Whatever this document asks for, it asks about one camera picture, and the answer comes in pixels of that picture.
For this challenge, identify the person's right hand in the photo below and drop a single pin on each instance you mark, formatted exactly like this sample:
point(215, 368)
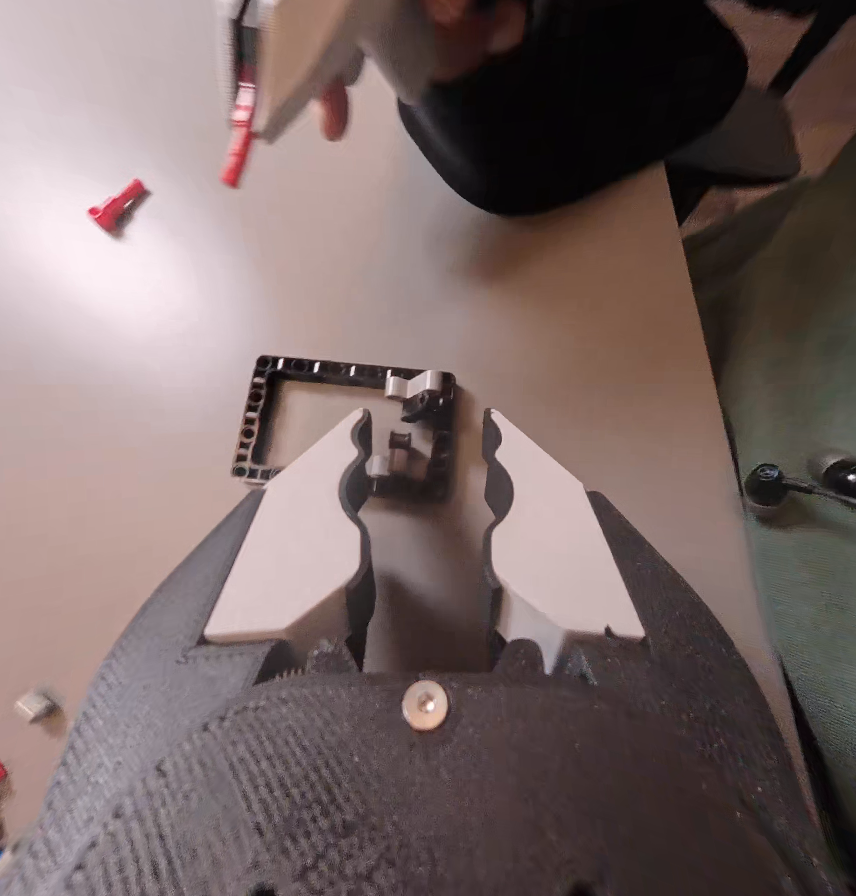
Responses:
point(477, 31)

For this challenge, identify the long red lego pin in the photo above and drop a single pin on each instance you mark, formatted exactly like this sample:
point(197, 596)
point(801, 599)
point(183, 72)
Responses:
point(116, 203)

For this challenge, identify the person's green sweatshirt torso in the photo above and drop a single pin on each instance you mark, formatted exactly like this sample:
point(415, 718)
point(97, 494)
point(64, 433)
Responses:
point(806, 350)

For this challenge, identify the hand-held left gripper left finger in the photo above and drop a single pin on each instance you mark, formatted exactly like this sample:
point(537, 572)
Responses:
point(288, 546)

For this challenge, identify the grey chair part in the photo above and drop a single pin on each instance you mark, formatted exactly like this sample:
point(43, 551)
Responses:
point(736, 150)

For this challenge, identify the grey lego bush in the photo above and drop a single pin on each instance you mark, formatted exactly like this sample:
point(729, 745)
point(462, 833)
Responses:
point(36, 703)

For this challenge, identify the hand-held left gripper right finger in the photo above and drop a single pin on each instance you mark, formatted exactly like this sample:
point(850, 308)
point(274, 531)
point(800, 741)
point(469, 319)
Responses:
point(561, 553)

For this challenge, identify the black lego frame assembly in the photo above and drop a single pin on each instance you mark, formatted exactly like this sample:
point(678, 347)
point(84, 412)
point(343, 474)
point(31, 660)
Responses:
point(260, 420)

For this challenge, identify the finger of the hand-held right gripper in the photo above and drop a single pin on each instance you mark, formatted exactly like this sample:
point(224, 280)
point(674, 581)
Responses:
point(309, 63)
point(226, 42)

